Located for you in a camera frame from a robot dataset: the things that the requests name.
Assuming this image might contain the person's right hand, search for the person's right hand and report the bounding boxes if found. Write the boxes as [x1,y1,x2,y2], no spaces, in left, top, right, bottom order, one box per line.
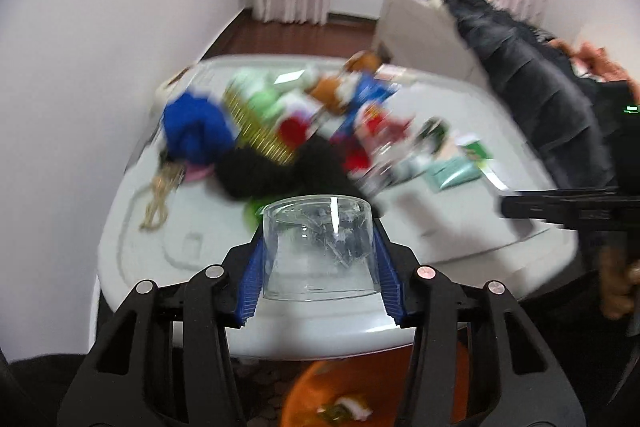
[599,246,639,320]

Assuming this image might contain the orange trash bin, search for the orange trash bin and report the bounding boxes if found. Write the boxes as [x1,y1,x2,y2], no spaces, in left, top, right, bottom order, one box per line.
[278,345,471,427]

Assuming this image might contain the blue tissue packet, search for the blue tissue packet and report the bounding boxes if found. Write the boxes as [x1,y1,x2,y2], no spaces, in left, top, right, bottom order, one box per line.
[330,72,398,143]

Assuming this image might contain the white bed frame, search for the white bed frame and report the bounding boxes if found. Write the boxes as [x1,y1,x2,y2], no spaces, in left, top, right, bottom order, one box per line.
[372,0,489,91]

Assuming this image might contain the brown plush head pen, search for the brown plush head pen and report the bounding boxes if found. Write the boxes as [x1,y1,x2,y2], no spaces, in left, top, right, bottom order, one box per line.
[343,51,383,75]

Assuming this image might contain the pale green small bottle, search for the pale green small bottle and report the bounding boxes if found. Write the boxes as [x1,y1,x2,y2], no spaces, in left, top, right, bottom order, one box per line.
[272,66,321,93]

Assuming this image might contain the dark green spray bottle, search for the dark green spray bottle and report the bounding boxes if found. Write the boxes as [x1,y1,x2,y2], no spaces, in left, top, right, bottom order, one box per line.
[394,117,449,182]

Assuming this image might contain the green cap lotion bottle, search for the green cap lotion bottle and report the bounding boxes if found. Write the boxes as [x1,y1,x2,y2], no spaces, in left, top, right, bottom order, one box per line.
[229,68,283,126]

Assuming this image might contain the teal cream tube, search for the teal cream tube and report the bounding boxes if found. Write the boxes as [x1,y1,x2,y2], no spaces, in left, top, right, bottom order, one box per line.
[424,156,482,192]

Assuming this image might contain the blue knit cloth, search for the blue knit cloth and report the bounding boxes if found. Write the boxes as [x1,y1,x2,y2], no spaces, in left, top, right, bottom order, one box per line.
[162,91,235,166]

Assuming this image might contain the orange plush animal toy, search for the orange plush animal toy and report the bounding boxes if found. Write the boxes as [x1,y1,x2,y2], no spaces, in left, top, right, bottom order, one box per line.
[307,77,352,115]

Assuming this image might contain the pink fluffy garment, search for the pink fluffy garment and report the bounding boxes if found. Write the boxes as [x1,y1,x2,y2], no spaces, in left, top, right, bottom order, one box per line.
[548,38,634,82]

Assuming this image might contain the yellow plastic hair comb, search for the yellow plastic hair comb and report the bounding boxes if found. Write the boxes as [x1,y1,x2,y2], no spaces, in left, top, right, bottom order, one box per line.
[222,88,296,166]

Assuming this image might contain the clear plastic cup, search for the clear plastic cup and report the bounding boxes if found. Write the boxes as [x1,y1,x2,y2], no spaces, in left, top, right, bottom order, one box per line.
[262,195,380,303]

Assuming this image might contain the red white plush ornament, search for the red white plush ornament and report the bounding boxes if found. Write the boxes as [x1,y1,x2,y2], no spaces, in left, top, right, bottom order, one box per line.
[276,103,417,176]

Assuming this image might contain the beige cord with bead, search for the beige cord with bead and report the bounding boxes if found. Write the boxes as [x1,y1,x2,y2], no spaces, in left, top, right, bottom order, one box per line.
[138,160,186,232]

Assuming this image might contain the black sock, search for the black sock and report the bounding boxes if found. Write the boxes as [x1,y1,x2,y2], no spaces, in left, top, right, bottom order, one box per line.
[215,135,381,218]

